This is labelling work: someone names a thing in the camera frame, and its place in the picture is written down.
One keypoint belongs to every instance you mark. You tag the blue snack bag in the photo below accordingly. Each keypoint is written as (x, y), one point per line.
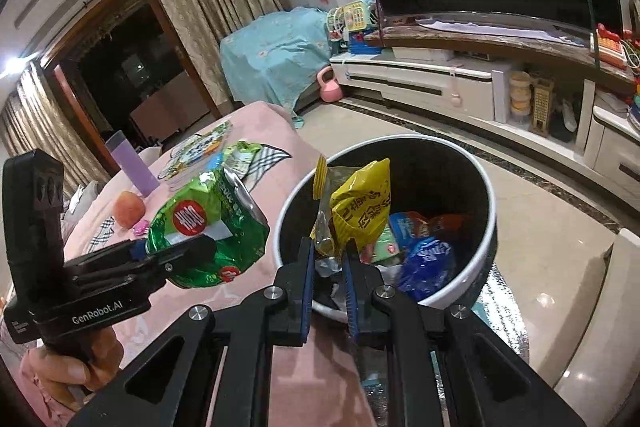
(428, 264)

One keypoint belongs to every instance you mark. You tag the green gold snack pouch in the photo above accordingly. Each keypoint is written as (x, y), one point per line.
(238, 157)

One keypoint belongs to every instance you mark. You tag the rainbow stacking ring toy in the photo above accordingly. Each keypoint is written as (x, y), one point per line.
(634, 107)

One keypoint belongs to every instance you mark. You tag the pink kettlebell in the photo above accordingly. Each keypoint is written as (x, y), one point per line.
(329, 88)

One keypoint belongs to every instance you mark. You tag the teal covered armchair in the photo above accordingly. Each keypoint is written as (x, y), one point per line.
(276, 58)

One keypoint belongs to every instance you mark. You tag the yellow snack bag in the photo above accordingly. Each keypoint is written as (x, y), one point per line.
(353, 206)

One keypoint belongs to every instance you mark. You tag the orange apple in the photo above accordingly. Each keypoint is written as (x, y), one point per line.
(128, 209)

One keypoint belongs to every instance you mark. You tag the striped pink cushion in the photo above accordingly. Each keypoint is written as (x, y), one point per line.
(77, 207)

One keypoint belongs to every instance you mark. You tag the green picture book stack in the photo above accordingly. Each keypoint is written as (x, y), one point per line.
(191, 157)

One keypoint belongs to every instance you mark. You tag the left beige curtain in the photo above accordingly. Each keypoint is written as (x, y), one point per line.
(31, 118)

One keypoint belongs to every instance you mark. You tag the red snack packet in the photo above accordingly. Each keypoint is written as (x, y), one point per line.
(450, 227)

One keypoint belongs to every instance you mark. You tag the green juice carton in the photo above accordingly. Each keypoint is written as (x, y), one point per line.
(384, 249)

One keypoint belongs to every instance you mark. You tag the blue plastic brush package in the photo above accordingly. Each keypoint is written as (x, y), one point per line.
(215, 161)

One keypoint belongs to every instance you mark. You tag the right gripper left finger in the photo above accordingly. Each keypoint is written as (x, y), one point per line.
(212, 368)

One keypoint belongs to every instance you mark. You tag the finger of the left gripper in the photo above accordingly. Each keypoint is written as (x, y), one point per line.
(110, 257)
(185, 251)

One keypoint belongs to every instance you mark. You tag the red toy telephone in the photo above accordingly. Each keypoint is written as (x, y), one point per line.
(621, 52)

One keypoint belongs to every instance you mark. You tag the white TV cabinet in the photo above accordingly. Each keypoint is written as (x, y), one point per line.
(553, 99)

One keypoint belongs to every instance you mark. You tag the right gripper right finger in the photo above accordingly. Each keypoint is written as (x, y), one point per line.
(445, 367)

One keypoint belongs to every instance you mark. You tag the purple water bottle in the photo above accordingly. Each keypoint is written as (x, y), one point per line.
(130, 162)

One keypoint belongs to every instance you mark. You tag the colourful toy cash register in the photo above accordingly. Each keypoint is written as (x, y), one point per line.
(349, 25)

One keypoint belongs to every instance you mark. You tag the person left hand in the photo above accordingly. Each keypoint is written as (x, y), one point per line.
(58, 374)

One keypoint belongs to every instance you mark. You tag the pink blanket table cover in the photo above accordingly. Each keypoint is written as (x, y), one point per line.
(314, 385)

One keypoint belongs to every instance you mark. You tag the pink plastic brush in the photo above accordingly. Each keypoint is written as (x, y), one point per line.
(141, 228)

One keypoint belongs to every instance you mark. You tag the green crushed can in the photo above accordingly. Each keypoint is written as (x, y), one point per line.
(216, 204)

